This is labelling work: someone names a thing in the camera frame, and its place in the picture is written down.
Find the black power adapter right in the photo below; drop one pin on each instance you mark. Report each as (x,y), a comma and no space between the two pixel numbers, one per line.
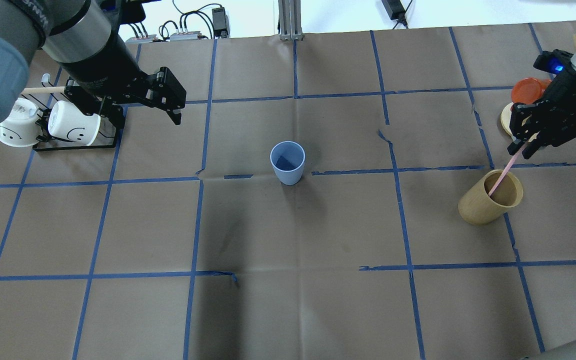
(395,9)

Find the grey usb hub lower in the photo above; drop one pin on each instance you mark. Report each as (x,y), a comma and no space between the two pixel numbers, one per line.
(151,38)

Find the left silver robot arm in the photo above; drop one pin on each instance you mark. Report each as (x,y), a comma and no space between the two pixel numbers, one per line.
(82,37)

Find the blue plastic cup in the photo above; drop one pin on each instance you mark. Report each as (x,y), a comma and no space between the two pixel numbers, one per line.
(288,159)

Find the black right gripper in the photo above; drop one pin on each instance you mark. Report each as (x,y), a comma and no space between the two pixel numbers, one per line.
(564,90)

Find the yellow bamboo cylinder holder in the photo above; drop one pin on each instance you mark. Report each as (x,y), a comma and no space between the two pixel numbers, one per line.
(480,205)

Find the pink chopstick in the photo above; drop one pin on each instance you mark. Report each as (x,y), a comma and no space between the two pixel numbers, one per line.
(503,174)

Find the aluminium frame post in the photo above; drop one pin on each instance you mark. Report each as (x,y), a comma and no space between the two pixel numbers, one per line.
(290,20)

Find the white smiley cup far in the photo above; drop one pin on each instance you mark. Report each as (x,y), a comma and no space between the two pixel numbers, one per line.
(19,129)

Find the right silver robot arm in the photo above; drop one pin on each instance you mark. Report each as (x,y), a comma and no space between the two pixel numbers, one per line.
(551,119)

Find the black power adapter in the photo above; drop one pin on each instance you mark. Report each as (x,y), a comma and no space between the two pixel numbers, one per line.
(221,23)
(395,9)

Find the brown paper table cover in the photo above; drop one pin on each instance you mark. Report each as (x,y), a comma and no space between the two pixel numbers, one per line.
(182,243)

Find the grey usb hub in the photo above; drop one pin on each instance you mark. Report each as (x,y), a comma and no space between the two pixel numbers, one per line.
(151,38)
(186,35)

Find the orange mug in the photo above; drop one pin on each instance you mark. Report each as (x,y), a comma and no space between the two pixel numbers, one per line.
(529,90)

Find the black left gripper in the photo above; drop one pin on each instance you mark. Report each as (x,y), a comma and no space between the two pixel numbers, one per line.
(99,64)

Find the grey usb hub upper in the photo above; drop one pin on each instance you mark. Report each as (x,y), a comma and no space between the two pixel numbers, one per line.
(186,35)

